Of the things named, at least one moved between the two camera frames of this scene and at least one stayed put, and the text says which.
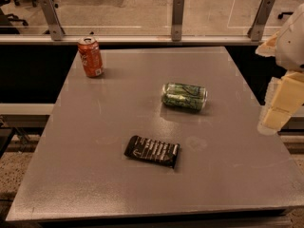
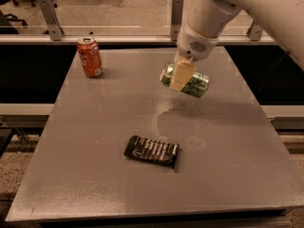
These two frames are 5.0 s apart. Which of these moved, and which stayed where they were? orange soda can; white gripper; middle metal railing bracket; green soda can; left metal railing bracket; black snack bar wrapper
Moved: green soda can; white gripper
Stayed: middle metal railing bracket; black snack bar wrapper; orange soda can; left metal railing bracket
